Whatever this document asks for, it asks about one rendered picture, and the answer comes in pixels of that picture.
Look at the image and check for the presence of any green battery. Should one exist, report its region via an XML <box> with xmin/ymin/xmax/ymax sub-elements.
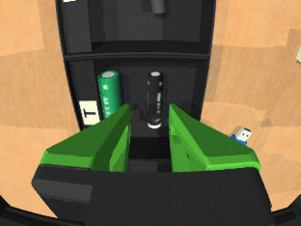
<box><xmin>97</xmin><ymin>71</ymin><xmax>122</xmax><ymax>119</ymax></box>

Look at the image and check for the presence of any black three-compartment bin rack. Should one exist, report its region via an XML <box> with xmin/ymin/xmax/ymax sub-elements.
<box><xmin>55</xmin><ymin>0</ymin><xmax>216</xmax><ymax>172</ymax></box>

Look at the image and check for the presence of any black bolt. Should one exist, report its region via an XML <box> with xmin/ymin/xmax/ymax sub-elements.
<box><xmin>150</xmin><ymin>0</ymin><xmax>165</xmax><ymax>14</ymax></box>

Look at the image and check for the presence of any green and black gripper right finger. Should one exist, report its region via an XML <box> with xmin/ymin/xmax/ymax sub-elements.
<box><xmin>169</xmin><ymin>103</ymin><xmax>261</xmax><ymax>172</ymax></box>

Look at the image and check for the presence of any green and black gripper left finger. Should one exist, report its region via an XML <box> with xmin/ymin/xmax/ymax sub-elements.
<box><xmin>38</xmin><ymin>103</ymin><xmax>131</xmax><ymax>172</ymax></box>

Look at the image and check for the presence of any white domino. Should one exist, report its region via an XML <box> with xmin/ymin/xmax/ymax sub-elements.
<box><xmin>296</xmin><ymin>46</ymin><xmax>301</xmax><ymax>62</ymax></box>

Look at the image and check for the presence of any blue usb stick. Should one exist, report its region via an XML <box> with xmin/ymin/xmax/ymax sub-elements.
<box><xmin>231</xmin><ymin>127</ymin><xmax>252</xmax><ymax>145</ymax></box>

